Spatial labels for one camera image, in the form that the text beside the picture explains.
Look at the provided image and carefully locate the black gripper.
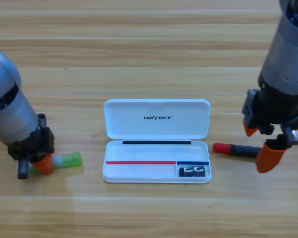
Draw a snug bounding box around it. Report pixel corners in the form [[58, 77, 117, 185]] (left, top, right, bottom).
[[7, 113, 56, 180], [242, 82, 298, 174]]

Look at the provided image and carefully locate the green and white pen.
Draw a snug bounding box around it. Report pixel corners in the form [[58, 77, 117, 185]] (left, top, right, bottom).
[[28, 151, 83, 176]]

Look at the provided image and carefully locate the red and black marker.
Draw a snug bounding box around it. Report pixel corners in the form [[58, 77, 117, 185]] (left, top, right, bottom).
[[212, 142, 263, 158]]

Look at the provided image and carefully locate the white Unitree pencil case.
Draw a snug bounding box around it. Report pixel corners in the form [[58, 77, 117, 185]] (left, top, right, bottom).
[[102, 98, 212, 184]]

